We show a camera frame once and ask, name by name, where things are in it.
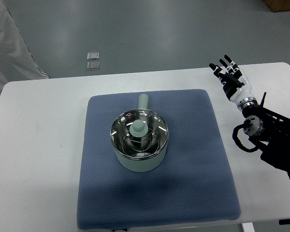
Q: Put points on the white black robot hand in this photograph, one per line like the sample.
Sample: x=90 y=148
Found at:
x=236 y=85

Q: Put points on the glass lid green knob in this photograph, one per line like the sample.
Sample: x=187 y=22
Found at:
x=138 y=122

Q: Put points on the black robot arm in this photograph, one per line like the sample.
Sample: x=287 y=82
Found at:
x=269 y=132

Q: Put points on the mint green pot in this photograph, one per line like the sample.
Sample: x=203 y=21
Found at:
x=142 y=165

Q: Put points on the brown cardboard box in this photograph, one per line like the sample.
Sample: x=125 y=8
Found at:
x=278 y=5

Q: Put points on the blue quilted mat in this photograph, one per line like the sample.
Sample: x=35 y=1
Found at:
x=194 y=182

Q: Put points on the lower metal floor plate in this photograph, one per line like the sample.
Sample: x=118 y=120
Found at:
x=93 y=66

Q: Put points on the metal floor plate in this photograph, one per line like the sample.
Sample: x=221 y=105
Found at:
x=93 y=56
x=93 y=66

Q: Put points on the upper metal floor plate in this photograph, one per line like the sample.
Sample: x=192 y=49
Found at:
x=93 y=56

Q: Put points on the person in white coat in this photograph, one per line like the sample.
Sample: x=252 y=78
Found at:
x=13 y=45

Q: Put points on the wire steaming rack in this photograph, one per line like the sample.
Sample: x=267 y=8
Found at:
x=140 y=147

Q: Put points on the black table edge bracket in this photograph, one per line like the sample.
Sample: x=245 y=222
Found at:
x=284 y=222

